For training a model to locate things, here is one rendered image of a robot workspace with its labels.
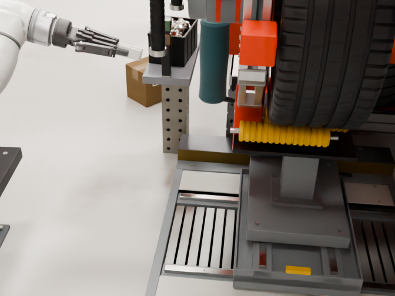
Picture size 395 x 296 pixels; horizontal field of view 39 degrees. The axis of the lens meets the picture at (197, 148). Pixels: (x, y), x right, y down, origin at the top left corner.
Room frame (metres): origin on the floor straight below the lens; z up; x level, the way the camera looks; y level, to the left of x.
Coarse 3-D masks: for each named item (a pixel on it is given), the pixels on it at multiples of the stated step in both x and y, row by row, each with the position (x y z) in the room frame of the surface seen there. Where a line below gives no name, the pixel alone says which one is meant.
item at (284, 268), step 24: (240, 192) 1.47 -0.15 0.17; (240, 216) 1.37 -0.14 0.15; (240, 240) 1.26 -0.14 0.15; (240, 264) 1.16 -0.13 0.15; (264, 264) 1.13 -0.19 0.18; (288, 264) 1.16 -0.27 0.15; (312, 264) 1.16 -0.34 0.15; (336, 264) 1.13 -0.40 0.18; (264, 288) 1.11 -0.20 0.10; (288, 288) 1.11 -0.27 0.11; (312, 288) 1.10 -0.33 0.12; (336, 288) 1.09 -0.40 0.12; (360, 288) 1.09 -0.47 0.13
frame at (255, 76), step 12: (264, 0) 1.15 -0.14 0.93; (264, 12) 1.15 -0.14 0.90; (240, 72) 1.16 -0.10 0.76; (252, 72) 1.15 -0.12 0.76; (264, 72) 1.15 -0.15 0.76; (240, 84) 1.17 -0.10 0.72; (252, 84) 1.17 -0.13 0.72; (264, 84) 1.17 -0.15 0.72; (240, 96) 1.25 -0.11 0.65; (252, 96) 1.30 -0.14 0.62
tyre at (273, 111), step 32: (288, 0) 1.11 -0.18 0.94; (320, 0) 1.10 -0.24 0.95; (352, 0) 1.10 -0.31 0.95; (384, 0) 1.09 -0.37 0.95; (288, 32) 1.10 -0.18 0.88; (320, 32) 1.08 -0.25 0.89; (352, 32) 1.08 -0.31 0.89; (384, 32) 1.07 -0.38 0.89; (288, 64) 1.09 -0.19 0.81; (320, 64) 1.09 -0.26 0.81; (352, 64) 1.08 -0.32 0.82; (384, 64) 1.07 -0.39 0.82; (288, 96) 1.11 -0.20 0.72; (320, 96) 1.10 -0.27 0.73; (352, 96) 1.10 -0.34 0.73; (352, 128) 1.19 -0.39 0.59
